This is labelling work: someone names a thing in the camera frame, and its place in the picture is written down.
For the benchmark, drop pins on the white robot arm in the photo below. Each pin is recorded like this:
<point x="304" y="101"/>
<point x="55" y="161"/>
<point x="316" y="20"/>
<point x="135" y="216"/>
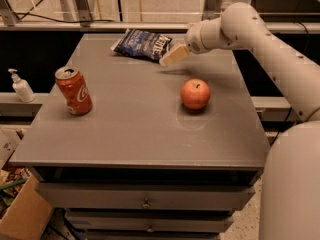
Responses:
<point x="290" y="198"/>

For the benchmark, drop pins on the white pump bottle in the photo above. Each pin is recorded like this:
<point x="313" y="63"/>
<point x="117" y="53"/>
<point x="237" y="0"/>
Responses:
<point x="21" y="87"/>

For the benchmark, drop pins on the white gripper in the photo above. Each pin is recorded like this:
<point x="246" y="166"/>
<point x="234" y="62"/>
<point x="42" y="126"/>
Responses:
<point x="194" y="41"/>

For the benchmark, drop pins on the grey drawer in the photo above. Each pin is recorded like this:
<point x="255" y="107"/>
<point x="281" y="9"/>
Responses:
<point x="152" y="221"/>
<point x="145" y="197"/>

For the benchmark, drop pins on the grey top drawer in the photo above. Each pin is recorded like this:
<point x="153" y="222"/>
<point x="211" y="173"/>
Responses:
<point x="145" y="197"/>

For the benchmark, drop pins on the grey metal railing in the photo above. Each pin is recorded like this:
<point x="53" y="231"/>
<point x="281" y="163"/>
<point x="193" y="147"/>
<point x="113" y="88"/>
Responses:
<point x="282" y="16"/>

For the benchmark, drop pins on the red cola can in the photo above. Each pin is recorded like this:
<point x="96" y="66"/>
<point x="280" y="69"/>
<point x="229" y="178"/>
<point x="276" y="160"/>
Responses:
<point x="71" y="83"/>

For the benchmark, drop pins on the blue chip bag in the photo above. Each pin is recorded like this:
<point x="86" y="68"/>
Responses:
<point x="142" y="44"/>

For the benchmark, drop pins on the cardboard box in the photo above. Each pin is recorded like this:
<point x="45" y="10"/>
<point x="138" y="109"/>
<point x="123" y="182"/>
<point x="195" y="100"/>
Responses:
<point x="28" y="215"/>

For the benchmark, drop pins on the grey drawer cabinet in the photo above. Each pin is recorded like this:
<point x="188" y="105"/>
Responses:
<point x="140" y="133"/>

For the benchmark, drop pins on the red apple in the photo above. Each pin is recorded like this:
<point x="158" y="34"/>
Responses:
<point x="195" y="94"/>

